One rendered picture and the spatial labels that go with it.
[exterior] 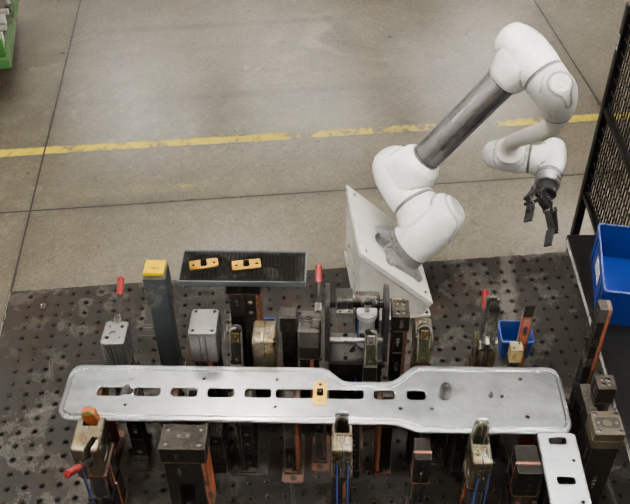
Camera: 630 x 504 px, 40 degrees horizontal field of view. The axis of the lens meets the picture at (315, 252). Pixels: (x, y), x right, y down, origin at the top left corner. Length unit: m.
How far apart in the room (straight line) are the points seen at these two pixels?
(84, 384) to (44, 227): 2.26
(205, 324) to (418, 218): 0.85
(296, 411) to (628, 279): 1.11
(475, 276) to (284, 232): 1.49
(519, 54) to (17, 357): 1.88
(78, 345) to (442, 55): 3.66
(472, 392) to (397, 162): 0.88
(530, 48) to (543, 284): 0.93
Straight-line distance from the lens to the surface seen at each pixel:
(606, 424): 2.38
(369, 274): 2.85
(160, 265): 2.57
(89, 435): 2.32
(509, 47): 2.72
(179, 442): 2.30
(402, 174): 2.92
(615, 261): 2.87
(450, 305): 3.09
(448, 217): 2.87
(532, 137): 2.97
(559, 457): 2.36
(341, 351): 2.55
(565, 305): 3.17
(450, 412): 2.39
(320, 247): 4.34
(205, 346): 2.47
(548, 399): 2.47
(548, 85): 2.62
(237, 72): 5.77
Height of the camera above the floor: 2.87
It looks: 42 degrees down
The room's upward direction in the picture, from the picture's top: 1 degrees counter-clockwise
